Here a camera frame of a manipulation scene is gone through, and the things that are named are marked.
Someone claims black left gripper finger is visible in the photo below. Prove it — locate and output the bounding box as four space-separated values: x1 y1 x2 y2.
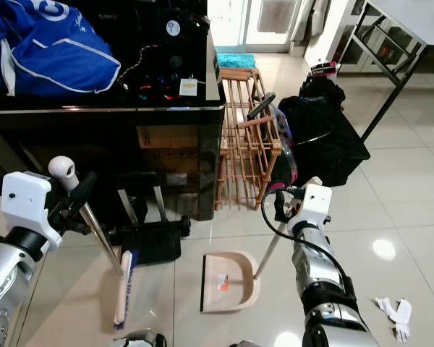
65 171 98 218

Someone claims white-knob silver-handled broom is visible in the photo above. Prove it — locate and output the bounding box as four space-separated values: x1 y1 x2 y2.
48 155 140 331

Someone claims beige long-handled dustpan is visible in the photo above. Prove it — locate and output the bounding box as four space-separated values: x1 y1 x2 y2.
200 177 325 314

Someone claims pink purple round case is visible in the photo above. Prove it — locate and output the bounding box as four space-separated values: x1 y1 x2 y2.
273 105 299 192

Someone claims glossy black desk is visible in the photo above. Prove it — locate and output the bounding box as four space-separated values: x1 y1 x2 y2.
0 0 227 222

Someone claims black fabric bag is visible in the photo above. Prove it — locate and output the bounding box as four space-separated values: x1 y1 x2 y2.
278 75 372 187

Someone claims black metal stand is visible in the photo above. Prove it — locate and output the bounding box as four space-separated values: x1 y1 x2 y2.
107 172 192 265

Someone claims blue white-trimmed bag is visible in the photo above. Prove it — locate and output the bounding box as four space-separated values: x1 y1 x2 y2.
0 0 123 99

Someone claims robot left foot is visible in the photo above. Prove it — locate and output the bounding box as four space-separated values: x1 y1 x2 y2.
110 330 169 347

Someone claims red black label tag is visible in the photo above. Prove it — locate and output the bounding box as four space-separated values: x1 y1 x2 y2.
311 62 339 78

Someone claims orange wooden slatted rack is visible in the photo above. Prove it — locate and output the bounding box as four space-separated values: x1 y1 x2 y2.
213 68 284 211

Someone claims white crumpled paper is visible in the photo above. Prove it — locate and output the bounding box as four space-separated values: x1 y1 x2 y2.
374 296 414 343

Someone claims teal textured cloth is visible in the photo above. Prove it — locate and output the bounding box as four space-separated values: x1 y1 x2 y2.
216 51 257 70

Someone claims black open computer case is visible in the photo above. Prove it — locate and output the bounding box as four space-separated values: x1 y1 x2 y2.
94 0 212 98

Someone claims glass balcony door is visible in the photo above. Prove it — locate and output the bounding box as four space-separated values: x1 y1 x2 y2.
208 0 306 53

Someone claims white black-legged folding table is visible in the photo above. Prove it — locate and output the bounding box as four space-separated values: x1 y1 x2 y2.
347 0 434 142

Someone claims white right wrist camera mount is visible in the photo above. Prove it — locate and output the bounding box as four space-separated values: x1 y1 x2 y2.
293 183 333 234

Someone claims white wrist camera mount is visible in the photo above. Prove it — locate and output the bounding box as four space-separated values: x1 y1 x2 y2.
0 171 64 236
293 183 333 234

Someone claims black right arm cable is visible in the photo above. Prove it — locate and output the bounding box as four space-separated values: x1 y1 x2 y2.
260 189 352 286

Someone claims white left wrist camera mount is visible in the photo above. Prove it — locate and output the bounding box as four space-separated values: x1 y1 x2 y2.
0 171 64 236

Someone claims black ring handle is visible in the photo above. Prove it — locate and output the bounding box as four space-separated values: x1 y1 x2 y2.
247 92 277 121

